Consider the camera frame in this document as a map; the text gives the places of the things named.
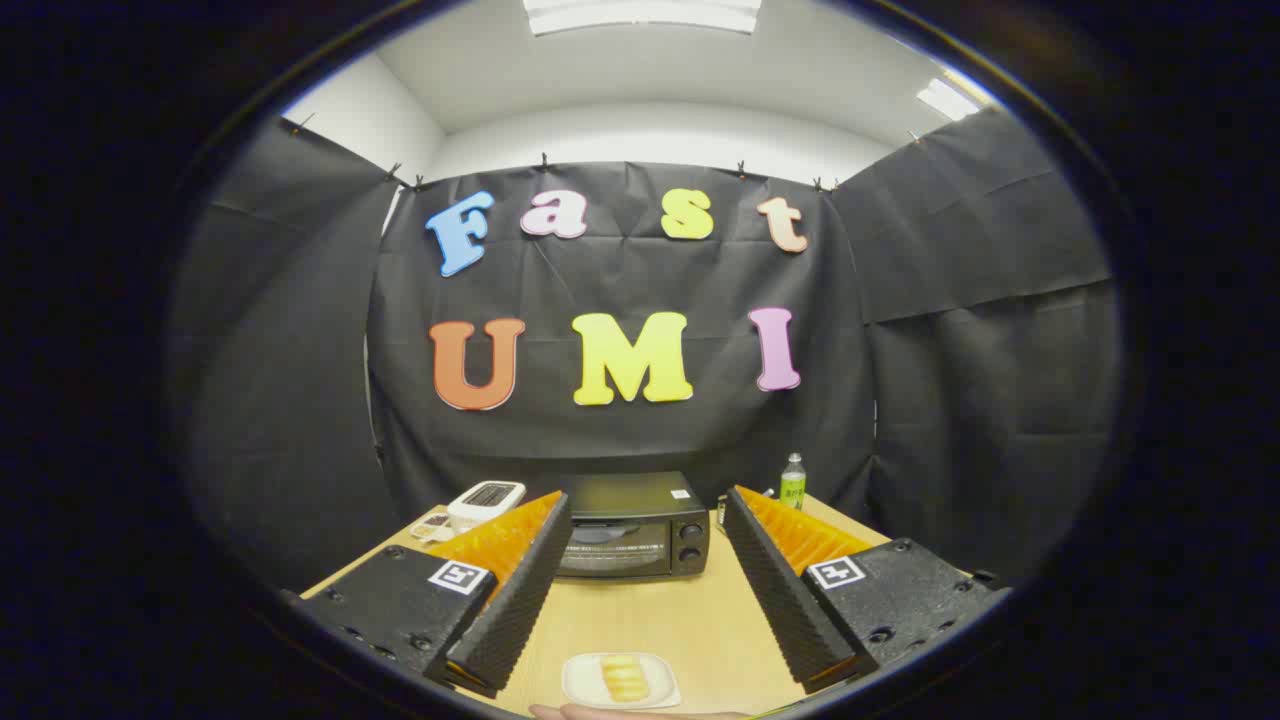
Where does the white square plate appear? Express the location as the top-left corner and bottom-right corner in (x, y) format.
(561, 652), (682, 710)

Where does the ceiling light panel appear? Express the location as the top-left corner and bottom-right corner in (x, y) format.
(522, 0), (763, 37)
(915, 78), (981, 123)

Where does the yellow ridged bread roll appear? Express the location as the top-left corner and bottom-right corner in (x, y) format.
(600, 654), (651, 702)

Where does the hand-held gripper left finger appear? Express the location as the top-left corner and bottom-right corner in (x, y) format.
(280, 490), (573, 699)

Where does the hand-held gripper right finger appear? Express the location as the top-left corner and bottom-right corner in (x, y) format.
(722, 485), (1011, 696)

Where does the black toaster oven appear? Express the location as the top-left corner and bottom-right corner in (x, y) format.
(555, 472), (712, 581)

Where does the black backdrop cloth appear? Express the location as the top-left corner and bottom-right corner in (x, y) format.
(170, 105), (1121, 591)

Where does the white pop-up toaster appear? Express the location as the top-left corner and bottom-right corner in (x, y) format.
(447, 481), (527, 531)

